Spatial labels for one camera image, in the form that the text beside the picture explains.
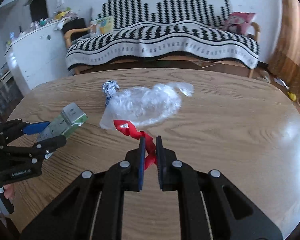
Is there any crumpled blue and white paper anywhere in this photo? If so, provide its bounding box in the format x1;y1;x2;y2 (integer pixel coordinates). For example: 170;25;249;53
102;80;120;108

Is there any pink cartoon cushion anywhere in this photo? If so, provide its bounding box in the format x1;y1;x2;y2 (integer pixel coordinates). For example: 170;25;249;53
224;12;256;36

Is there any colourful picture book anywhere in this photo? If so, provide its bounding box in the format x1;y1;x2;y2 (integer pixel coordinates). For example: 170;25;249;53
90;16;115;35

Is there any wooden sofa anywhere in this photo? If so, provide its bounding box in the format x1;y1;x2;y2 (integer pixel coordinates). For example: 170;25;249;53
64;21;262;79

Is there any brown striped curtain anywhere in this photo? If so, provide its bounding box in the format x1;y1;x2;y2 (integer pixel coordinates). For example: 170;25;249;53
267;0;300;90

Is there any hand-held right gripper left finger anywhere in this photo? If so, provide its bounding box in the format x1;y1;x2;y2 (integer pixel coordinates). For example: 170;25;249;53
20;137;147;240

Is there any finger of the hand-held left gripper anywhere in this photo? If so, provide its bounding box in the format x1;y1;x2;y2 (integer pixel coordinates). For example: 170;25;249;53
0;119;51;143
5;135;67;163

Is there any green and white carton box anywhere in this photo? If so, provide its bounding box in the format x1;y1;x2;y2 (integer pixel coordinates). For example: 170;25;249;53
36;102;89;143

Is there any pile of small toys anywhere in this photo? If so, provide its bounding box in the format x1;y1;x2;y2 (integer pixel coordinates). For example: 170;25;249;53
6;0;78;45

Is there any person's left hand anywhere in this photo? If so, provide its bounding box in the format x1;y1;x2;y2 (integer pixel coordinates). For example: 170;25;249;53
4;184;15;202

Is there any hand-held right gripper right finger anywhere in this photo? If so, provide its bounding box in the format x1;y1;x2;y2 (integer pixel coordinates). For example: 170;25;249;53
156;135;283;240

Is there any clear plastic bag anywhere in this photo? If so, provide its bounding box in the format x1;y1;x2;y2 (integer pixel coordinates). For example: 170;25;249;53
99;82;195;130

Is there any white cabinet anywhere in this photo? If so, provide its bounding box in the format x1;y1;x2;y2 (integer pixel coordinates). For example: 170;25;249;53
5;21;70;90

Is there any red ribbon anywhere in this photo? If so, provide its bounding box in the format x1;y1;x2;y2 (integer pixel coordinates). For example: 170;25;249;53
113;119;157;170

